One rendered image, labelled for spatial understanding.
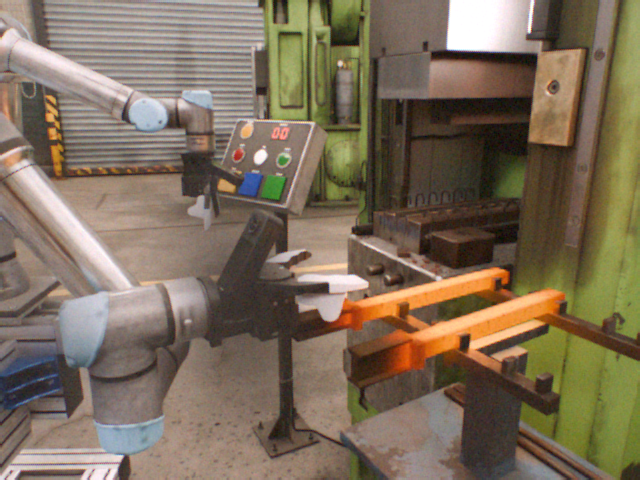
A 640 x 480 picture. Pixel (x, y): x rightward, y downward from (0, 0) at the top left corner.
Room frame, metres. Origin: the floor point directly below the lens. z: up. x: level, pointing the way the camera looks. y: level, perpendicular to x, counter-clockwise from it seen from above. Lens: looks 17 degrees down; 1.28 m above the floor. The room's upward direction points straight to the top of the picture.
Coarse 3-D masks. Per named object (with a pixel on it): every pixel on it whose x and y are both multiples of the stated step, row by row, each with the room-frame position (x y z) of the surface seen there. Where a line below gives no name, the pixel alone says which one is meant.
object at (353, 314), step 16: (480, 272) 0.84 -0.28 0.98; (496, 272) 0.84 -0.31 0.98; (416, 288) 0.76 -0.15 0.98; (432, 288) 0.76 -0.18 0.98; (448, 288) 0.77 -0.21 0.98; (464, 288) 0.79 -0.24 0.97; (480, 288) 0.81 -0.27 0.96; (352, 304) 0.68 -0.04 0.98; (368, 304) 0.70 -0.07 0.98; (384, 304) 0.70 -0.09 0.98; (416, 304) 0.74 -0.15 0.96; (304, 320) 0.63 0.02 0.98; (320, 320) 0.65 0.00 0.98; (336, 320) 0.67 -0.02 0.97; (352, 320) 0.67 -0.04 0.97; (368, 320) 0.69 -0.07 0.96; (304, 336) 0.63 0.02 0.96
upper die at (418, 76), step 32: (384, 64) 1.29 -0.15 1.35; (416, 64) 1.18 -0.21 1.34; (448, 64) 1.16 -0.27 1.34; (480, 64) 1.21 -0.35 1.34; (512, 64) 1.25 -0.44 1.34; (384, 96) 1.29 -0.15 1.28; (416, 96) 1.18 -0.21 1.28; (448, 96) 1.17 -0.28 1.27; (480, 96) 1.21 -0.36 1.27; (512, 96) 1.26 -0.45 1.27
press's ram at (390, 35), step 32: (384, 0) 1.30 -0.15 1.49; (416, 0) 1.19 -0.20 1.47; (448, 0) 1.10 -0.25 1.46; (480, 0) 1.13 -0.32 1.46; (512, 0) 1.17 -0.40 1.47; (384, 32) 1.30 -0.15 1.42; (416, 32) 1.19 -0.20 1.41; (448, 32) 1.10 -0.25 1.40; (480, 32) 1.14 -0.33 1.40; (512, 32) 1.18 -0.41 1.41
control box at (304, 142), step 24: (240, 120) 1.77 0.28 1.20; (264, 120) 1.70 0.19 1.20; (240, 144) 1.71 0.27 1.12; (264, 144) 1.65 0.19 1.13; (288, 144) 1.59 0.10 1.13; (312, 144) 1.57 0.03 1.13; (240, 168) 1.65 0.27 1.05; (264, 168) 1.59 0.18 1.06; (288, 168) 1.54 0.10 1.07; (312, 168) 1.56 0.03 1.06; (288, 192) 1.49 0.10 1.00
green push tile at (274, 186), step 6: (270, 180) 1.54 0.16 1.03; (276, 180) 1.53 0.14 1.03; (282, 180) 1.52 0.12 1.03; (264, 186) 1.54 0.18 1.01; (270, 186) 1.53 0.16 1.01; (276, 186) 1.52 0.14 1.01; (282, 186) 1.50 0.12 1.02; (264, 192) 1.53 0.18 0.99; (270, 192) 1.52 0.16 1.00; (276, 192) 1.50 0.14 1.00; (264, 198) 1.53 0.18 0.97; (270, 198) 1.51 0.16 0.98; (276, 198) 1.49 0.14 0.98
